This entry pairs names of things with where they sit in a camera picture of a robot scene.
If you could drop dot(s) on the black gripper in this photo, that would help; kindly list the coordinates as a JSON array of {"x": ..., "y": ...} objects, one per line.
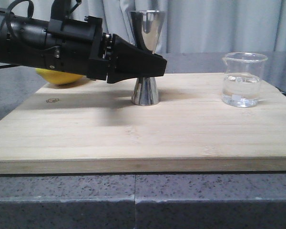
[{"x": 79, "y": 49}]

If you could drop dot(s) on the silver metal jigger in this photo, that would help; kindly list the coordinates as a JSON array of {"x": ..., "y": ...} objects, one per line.
[{"x": 146, "y": 27}]

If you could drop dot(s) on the clear glass measuring beaker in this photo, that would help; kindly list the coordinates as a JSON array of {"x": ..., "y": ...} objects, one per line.
[{"x": 242, "y": 79}]

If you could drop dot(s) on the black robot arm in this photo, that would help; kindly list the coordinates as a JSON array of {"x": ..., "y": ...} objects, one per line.
[{"x": 22, "y": 41}]

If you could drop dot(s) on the grey curtain backdrop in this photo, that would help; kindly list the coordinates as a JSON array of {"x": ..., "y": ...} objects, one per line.
[{"x": 200, "y": 25}]

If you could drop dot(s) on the yellow lemon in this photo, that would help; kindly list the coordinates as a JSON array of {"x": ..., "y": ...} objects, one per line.
[{"x": 56, "y": 77}]

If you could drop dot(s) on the light wooden cutting board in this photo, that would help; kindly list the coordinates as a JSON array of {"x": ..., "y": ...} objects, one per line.
[{"x": 92, "y": 127}]

